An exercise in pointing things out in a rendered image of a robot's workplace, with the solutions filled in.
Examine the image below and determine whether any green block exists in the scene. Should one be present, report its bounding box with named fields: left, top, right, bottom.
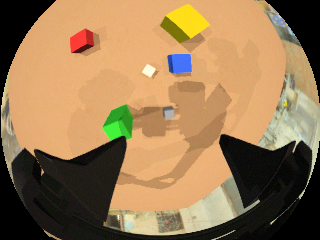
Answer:
left=108, top=104, right=133, bottom=124
left=103, top=111, right=132, bottom=141

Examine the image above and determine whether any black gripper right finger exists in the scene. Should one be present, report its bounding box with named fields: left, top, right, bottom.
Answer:
left=219, top=135, right=296, bottom=208

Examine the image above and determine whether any yellow block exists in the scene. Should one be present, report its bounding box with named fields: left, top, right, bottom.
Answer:
left=160, top=4, right=209, bottom=43

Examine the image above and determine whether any red block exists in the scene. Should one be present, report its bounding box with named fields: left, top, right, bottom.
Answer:
left=69, top=28, right=95, bottom=53

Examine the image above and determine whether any small white block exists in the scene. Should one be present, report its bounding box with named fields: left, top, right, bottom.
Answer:
left=143, top=64, right=156, bottom=77

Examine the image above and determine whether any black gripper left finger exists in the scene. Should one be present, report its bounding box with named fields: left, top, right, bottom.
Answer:
left=33, top=136, right=127, bottom=221

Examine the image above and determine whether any blue block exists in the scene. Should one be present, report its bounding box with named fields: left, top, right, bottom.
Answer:
left=168, top=53, right=192, bottom=73

